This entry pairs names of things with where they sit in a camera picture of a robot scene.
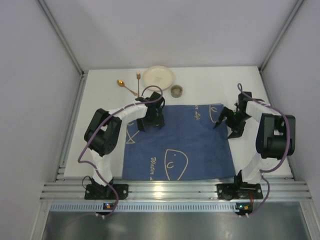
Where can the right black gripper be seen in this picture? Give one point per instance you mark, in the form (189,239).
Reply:
(232,122)

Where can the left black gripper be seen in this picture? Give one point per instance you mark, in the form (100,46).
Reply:
(152,122)

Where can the speckled ceramic cup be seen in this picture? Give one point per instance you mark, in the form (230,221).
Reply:
(176,91)

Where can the blue placemat cloth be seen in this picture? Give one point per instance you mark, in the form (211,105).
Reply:
(187,148)

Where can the cream ceramic plate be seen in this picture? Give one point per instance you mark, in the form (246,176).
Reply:
(158,75)

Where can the copper spoon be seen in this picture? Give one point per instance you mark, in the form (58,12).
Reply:
(120,83)

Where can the copper fork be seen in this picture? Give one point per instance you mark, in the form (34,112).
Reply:
(138,77)

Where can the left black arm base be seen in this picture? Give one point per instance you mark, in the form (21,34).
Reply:
(95,191)

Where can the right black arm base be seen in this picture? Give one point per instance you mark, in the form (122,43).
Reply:
(239,190)

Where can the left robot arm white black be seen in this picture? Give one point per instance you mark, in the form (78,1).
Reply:
(103,132)

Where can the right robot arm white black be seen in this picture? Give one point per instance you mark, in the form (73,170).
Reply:
(275,138)

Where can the aluminium mounting rail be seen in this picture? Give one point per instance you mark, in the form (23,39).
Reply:
(72,189)

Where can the left aluminium frame post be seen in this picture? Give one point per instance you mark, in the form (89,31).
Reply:
(59,33)

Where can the aluminium frame post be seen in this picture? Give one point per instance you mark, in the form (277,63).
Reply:
(59,33)
(280,35)

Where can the perforated cable duct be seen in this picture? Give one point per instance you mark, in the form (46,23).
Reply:
(148,207)

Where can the right aluminium frame post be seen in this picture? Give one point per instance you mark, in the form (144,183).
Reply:
(280,35)

